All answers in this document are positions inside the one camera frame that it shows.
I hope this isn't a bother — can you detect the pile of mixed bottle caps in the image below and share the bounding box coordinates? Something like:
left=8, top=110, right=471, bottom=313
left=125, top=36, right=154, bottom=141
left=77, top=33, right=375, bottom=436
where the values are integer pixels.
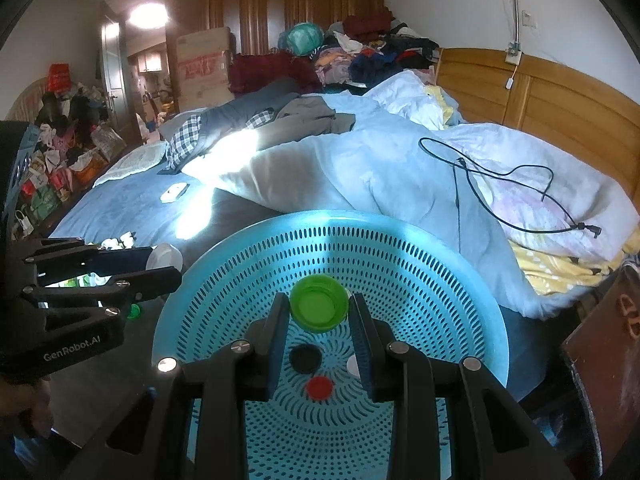
left=47, top=232, right=143, bottom=321

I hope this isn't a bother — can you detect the brown nightstand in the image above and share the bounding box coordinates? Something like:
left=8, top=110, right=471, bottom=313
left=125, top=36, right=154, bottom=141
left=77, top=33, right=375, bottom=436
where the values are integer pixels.
left=560, top=260, right=640, bottom=480

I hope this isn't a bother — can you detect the person's left hand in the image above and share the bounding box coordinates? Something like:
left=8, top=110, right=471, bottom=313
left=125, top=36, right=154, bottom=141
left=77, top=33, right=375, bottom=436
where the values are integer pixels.
left=0, top=377, right=53, bottom=441

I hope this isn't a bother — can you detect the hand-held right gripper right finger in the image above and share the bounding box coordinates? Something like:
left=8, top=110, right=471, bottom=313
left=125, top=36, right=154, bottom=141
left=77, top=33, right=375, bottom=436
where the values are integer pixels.
left=348, top=292, right=576, bottom=480

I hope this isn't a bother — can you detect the teal perforated plastic basket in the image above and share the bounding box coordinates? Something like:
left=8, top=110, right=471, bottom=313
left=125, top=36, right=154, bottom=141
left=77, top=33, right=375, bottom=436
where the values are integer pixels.
left=151, top=210, right=510, bottom=480

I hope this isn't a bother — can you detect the light green bottle cap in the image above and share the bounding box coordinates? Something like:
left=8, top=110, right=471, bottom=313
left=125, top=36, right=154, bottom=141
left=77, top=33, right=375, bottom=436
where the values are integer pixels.
left=291, top=275, right=349, bottom=332

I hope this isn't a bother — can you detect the wooden headboard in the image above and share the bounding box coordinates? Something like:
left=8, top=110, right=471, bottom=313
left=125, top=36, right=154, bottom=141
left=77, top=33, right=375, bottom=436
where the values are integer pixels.
left=435, top=47, right=640, bottom=196

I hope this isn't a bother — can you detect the grey jacket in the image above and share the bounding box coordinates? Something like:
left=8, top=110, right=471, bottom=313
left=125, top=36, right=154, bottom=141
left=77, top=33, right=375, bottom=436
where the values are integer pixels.
left=272, top=96, right=357, bottom=137

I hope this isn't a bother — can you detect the light blue quilt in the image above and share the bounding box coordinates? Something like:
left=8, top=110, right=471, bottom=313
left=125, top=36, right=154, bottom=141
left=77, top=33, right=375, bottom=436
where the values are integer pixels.
left=185, top=70, right=631, bottom=321

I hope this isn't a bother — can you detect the blue bed sheet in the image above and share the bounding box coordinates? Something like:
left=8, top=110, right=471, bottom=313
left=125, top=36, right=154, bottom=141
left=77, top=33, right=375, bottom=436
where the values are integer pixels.
left=47, top=170, right=261, bottom=311

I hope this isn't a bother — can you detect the black cable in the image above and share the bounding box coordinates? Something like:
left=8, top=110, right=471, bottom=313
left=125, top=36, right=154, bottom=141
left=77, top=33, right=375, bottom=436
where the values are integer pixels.
left=419, top=137, right=603, bottom=238

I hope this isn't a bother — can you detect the round ceiling lamp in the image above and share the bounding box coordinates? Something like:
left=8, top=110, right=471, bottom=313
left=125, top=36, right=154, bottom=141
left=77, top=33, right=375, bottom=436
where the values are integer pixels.
left=125, top=2, right=168, bottom=30

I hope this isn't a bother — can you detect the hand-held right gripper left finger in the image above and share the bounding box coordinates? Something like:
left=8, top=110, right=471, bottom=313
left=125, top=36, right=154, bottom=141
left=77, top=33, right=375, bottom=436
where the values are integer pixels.
left=60, top=292, right=292, bottom=480

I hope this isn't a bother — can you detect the white wall cable conduit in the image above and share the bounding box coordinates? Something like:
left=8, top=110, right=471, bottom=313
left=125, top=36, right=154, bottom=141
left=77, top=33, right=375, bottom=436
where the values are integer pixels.
left=504, top=0, right=523, bottom=63

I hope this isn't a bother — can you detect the black bottle cap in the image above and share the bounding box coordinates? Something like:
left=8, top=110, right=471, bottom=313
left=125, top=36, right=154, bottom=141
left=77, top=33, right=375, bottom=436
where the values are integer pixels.
left=289, top=344, right=322, bottom=374

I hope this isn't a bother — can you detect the heap of mixed clothes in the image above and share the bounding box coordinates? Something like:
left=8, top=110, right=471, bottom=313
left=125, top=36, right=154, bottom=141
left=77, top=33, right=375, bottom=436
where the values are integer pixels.
left=312, top=10, right=441, bottom=93

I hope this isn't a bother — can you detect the red bottle cap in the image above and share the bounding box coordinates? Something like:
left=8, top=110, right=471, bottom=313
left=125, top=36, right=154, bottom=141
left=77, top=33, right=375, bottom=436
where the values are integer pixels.
left=306, top=376, right=335, bottom=401

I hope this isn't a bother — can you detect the cardboard box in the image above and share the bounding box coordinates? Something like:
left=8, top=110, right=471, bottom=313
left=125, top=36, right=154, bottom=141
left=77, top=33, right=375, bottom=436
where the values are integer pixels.
left=176, top=27, right=234, bottom=111

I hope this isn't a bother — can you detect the wooden wardrobe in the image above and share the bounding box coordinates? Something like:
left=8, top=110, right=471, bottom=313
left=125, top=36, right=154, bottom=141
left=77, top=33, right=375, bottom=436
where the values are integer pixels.
left=165, top=0, right=386, bottom=56

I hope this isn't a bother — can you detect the open door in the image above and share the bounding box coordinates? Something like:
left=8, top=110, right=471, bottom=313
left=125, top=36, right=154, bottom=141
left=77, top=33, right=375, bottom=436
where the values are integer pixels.
left=100, top=14, right=132, bottom=128

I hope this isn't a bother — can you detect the dark red cloth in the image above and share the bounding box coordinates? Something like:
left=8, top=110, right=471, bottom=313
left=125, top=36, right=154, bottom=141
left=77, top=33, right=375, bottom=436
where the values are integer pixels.
left=229, top=52, right=321, bottom=96

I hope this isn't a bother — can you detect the green plastic bag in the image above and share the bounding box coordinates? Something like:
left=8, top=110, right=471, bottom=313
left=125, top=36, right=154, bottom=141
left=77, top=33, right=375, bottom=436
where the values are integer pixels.
left=278, top=22, right=326, bottom=56

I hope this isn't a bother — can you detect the yellow bed sheet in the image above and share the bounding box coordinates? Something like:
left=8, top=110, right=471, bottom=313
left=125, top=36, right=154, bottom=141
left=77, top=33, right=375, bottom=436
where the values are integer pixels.
left=510, top=240, right=631, bottom=296

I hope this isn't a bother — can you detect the plaid shirt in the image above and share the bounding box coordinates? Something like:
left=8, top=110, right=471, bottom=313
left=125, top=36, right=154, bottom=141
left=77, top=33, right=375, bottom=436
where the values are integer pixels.
left=165, top=110, right=273, bottom=168

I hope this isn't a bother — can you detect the dark grey blanket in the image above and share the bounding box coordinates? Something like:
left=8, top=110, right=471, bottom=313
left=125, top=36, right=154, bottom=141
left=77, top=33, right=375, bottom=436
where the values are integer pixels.
left=160, top=79, right=303, bottom=153

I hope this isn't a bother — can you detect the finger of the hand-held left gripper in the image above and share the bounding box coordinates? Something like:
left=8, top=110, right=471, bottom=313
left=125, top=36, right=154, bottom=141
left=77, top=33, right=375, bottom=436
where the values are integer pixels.
left=20, top=266, right=183, bottom=333
left=20, top=237, right=156, bottom=281

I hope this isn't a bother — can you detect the white textured pillow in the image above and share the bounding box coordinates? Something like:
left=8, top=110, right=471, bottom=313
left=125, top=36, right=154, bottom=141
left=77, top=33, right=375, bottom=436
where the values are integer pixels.
left=92, top=141, right=168, bottom=187

